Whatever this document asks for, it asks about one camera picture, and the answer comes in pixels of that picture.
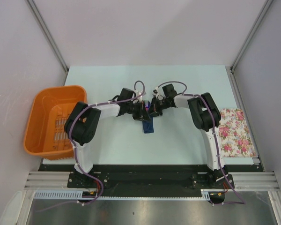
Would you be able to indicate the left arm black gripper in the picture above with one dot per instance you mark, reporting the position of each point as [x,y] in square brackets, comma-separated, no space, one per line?
[142,115]

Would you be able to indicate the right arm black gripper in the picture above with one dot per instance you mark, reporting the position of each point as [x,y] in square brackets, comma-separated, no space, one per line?
[156,111]

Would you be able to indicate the dark blue paper napkin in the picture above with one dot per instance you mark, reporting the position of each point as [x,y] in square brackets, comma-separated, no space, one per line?
[148,126]

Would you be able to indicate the purple iridescent fork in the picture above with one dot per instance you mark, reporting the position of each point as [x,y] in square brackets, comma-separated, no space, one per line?
[147,104]

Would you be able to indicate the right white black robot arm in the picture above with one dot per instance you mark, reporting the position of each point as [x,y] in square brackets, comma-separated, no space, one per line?
[206,118]

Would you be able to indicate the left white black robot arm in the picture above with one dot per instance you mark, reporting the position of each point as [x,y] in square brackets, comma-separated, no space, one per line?
[82,123]

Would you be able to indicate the floral cloth mat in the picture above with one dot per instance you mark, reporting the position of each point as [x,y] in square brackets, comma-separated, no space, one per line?
[234,134]

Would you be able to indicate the orange plastic basket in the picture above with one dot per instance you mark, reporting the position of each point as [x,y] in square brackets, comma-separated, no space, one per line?
[45,136]

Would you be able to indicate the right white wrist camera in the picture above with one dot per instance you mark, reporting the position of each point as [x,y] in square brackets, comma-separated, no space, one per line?
[156,92]

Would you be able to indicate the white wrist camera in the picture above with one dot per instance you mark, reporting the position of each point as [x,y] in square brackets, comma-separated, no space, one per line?
[140,93]
[156,92]

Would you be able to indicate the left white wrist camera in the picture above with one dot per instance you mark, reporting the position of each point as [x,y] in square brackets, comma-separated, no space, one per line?
[140,93]

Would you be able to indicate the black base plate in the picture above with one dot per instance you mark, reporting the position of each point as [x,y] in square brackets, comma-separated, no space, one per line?
[115,176]

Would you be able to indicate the white slotted cable duct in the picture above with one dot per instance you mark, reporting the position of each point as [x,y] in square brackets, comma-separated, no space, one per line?
[133,193]

